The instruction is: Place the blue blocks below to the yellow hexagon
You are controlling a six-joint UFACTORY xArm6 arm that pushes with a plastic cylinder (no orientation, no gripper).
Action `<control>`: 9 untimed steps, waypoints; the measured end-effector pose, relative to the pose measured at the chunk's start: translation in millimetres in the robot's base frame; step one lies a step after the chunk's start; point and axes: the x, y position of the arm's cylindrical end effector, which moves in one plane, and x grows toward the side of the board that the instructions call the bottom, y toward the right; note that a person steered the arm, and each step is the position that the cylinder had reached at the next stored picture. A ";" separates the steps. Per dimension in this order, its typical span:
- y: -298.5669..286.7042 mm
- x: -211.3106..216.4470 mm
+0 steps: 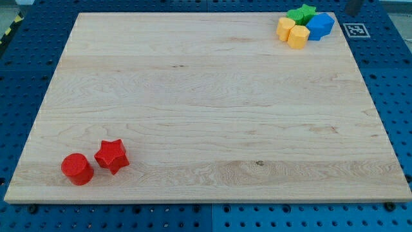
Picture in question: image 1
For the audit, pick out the yellow hexagon block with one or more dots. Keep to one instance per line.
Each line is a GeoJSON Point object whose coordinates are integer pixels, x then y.
{"type": "Point", "coordinates": [298, 37]}

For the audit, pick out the light wooden board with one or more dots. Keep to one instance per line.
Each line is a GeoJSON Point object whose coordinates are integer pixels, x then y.
{"type": "Point", "coordinates": [211, 108]}

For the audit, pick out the red star block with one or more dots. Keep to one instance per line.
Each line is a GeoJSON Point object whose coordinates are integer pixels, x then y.
{"type": "Point", "coordinates": [112, 155]}

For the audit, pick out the yellow rounded block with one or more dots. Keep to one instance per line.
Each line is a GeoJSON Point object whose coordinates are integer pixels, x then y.
{"type": "Point", "coordinates": [284, 27]}

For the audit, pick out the green round block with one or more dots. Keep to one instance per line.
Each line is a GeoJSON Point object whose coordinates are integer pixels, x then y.
{"type": "Point", "coordinates": [295, 15]}

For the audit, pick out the red cylinder block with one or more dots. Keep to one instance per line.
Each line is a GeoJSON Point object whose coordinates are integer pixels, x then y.
{"type": "Point", "coordinates": [77, 169]}

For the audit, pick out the green star block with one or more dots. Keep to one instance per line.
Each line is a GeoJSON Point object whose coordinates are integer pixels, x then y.
{"type": "Point", "coordinates": [308, 12]}

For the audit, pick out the blue block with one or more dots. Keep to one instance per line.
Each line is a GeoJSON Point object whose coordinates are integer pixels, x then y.
{"type": "Point", "coordinates": [319, 26]}

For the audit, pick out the white fiducial marker tag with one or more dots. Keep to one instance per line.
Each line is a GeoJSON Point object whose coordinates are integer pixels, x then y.
{"type": "Point", "coordinates": [356, 30]}

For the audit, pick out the dark robot tool tip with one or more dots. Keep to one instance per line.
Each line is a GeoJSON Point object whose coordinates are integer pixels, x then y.
{"type": "Point", "coordinates": [353, 7]}

